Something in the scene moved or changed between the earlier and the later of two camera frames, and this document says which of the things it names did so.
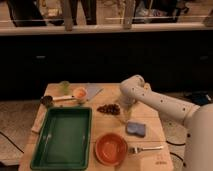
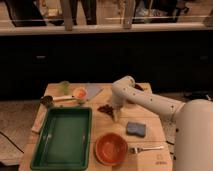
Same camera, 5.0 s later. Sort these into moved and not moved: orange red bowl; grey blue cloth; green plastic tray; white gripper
Moved: white gripper
Not moved: orange red bowl; grey blue cloth; green plastic tray
